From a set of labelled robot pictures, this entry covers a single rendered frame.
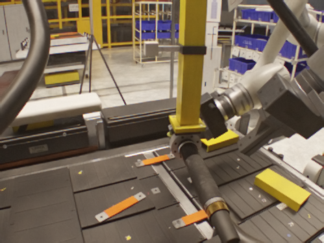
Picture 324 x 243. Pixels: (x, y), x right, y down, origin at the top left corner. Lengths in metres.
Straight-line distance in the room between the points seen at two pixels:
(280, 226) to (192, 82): 0.44
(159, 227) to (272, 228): 0.29
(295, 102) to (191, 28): 0.28
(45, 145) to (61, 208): 0.29
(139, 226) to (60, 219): 0.21
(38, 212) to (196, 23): 0.62
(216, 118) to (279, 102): 0.35
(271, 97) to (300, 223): 0.43
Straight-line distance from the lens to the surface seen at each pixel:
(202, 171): 0.53
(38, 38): 0.35
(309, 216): 0.76
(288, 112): 0.41
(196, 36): 0.55
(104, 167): 0.82
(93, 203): 0.69
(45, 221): 0.68
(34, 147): 0.91
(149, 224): 0.63
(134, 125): 0.93
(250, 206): 0.71
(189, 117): 0.60
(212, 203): 0.47
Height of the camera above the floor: 1.49
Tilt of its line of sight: 26 degrees down
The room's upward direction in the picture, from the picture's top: 1 degrees clockwise
